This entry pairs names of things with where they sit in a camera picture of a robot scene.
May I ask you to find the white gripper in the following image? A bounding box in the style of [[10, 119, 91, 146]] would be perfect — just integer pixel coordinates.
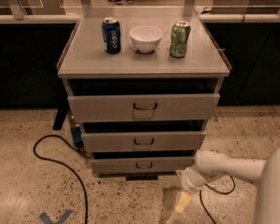
[[175, 167, 206, 213]]

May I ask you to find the grey bottom drawer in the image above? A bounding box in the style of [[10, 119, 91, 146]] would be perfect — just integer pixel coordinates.
[[91, 156, 194, 175]]

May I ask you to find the grey drawer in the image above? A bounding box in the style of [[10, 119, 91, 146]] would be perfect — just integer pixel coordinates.
[[91, 156, 194, 175], [68, 93, 219, 122], [81, 132, 205, 152]]

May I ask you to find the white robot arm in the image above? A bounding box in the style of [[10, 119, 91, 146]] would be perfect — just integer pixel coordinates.
[[175, 148, 280, 224]]

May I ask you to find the grey top drawer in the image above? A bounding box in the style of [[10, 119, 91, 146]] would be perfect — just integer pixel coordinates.
[[68, 93, 219, 122]]

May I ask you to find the grey middle drawer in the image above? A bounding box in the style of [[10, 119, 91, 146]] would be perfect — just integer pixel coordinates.
[[81, 132, 205, 152]]

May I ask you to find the grey drawer cabinet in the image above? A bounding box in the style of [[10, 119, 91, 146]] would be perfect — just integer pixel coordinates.
[[58, 7, 230, 176]]

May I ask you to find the blue power adapter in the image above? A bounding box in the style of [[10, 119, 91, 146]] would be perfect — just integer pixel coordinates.
[[71, 127, 83, 148]]

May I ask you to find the black table leg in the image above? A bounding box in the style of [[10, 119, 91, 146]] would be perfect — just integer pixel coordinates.
[[53, 105, 69, 130]]

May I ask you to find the green soda can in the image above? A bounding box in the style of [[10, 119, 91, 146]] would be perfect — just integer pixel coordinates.
[[170, 21, 190, 58]]

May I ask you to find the white ceramic bowl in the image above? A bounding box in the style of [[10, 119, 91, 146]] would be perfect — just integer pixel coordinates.
[[130, 25, 163, 53]]

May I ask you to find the blue Pepsi can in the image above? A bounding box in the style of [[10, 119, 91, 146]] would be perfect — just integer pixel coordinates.
[[102, 17, 121, 54]]

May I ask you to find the black cable right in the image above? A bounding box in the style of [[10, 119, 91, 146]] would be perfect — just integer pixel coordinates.
[[199, 175, 236, 224]]

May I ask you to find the black cable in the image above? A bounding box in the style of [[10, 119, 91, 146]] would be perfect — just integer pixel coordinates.
[[199, 175, 236, 224], [33, 134, 91, 224]]

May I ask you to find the black cable left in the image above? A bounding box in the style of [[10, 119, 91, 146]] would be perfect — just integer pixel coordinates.
[[33, 134, 91, 224]]

